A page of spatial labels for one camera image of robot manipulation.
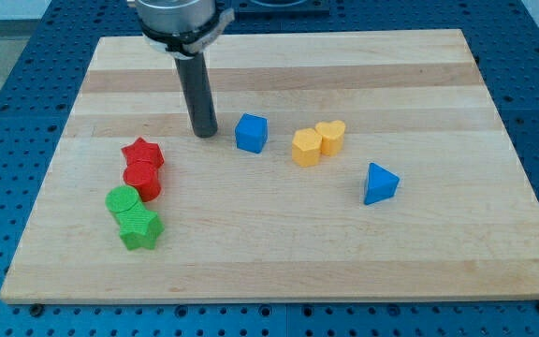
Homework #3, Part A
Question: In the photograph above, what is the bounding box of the yellow heart block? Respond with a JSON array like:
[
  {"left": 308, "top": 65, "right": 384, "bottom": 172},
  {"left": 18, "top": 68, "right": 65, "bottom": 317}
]
[{"left": 315, "top": 120, "right": 346, "bottom": 156}]

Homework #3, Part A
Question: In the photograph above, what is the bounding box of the red cylinder block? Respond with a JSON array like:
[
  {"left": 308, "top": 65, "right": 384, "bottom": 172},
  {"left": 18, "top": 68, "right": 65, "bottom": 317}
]
[{"left": 123, "top": 162, "right": 161, "bottom": 202}]

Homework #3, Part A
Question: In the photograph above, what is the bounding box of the blue cube block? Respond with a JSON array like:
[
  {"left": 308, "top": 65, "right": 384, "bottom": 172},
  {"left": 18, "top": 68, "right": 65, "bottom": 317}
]
[{"left": 235, "top": 113, "right": 269, "bottom": 154}]

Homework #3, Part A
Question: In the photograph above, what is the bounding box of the red star block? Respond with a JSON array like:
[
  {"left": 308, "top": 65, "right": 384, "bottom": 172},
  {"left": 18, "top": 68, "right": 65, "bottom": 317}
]
[{"left": 121, "top": 138, "right": 165, "bottom": 169}]

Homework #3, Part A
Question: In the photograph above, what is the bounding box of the blue triangle block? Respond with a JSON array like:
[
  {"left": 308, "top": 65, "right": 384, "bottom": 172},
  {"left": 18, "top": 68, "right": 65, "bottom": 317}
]
[{"left": 363, "top": 163, "right": 400, "bottom": 205}]

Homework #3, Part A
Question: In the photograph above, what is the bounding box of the green cylinder block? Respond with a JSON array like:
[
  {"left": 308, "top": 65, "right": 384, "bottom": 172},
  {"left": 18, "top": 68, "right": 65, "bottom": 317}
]
[{"left": 105, "top": 185, "right": 142, "bottom": 224}]

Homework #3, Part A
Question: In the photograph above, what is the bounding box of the green star block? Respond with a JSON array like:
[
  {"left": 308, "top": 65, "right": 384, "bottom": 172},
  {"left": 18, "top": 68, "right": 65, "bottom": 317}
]
[{"left": 115, "top": 210, "right": 165, "bottom": 250}]

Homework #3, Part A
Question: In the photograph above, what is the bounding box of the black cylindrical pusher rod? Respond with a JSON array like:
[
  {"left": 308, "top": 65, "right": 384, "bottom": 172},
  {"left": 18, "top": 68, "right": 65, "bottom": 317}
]
[{"left": 175, "top": 53, "right": 218, "bottom": 139}]

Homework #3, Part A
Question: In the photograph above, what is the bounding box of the wooden board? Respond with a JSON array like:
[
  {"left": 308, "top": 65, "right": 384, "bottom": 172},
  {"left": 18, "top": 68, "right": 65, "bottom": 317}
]
[{"left": 0, "top": 29, "right": 539, "bottom": 304}]

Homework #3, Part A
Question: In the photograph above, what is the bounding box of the yellow pentagon block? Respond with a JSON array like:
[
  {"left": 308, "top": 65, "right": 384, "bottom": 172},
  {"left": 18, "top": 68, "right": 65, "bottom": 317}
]
[{"left": 292, "top": 128, "right": 322, "bottom": 168}]

